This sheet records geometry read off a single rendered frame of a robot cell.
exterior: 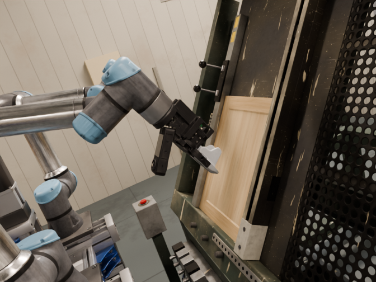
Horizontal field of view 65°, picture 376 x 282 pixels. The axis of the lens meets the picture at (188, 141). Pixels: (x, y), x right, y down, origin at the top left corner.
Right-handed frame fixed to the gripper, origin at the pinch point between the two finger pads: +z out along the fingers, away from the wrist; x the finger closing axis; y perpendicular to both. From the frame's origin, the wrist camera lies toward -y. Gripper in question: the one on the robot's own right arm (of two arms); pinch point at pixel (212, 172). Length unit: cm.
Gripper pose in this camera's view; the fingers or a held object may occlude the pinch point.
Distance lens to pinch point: 77.2
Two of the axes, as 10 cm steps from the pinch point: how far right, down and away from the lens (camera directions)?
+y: 6.4, -7.6, 1.2
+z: 6.7, 6.3, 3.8
